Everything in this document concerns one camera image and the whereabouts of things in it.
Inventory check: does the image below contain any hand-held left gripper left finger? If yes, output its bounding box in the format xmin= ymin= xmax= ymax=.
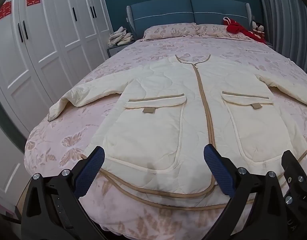
xmin=21 ymin=145 xmax=105 ymax=240

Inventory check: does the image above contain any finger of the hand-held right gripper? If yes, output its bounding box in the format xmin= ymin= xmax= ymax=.
xmin=281 ymin=150 xmax=307 ymax=202

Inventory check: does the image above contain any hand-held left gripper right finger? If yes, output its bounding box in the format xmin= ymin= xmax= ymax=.
xmin=204 ymin=144 xmax=291 ymax=240

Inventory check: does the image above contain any cream quilted coat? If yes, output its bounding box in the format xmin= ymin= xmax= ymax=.
xmin=48 ymin=54 xmax=307 ymax=209

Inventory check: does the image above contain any grey nightstand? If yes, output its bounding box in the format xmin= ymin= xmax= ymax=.
xmin=107 ymin=41 xmax=134 ymax=58

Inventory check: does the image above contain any white wardrobe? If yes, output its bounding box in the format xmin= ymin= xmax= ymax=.
xmin=0 ymin=0 xmax=114 ymax=205

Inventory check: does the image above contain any bed with pink floral cover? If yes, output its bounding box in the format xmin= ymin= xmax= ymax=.
xmin=23 ymin=22 xmax=307 ymax=232

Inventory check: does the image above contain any pile of beige cloths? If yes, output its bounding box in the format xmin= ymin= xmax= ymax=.
xmin=109 ymin=26 xmax=134 ymax=47

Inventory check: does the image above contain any pink floral pillow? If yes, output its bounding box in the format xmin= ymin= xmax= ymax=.
xmin=197 ymin=24 xmax=251 ymax=40
xmin=143 ymin=23 xmax=198 ymax=41

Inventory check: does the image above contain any red garment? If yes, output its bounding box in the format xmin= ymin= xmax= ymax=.
xmin=222 ymin=17 xmax=267 ymax=43

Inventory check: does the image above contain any grey curtain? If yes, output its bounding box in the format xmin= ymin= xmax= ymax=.
xmin=256 ymin=0 xmax=307 ymax=78

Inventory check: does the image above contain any blue upholstered headboard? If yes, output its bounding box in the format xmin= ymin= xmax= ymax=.
xmin=126 ymin=0 xmax=254 ymax=40

